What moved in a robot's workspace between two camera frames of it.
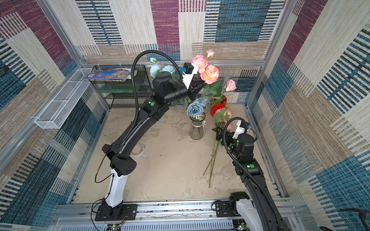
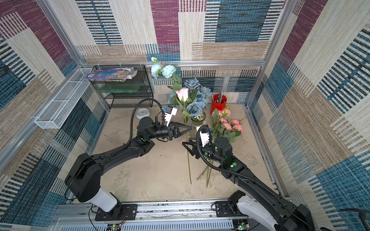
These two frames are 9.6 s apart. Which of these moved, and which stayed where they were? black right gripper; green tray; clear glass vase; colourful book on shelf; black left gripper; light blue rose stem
Moved: black left gripper; black right gripper
Stayed: light blue rose stem; clear glass vase; green tray; colourful book on shelf
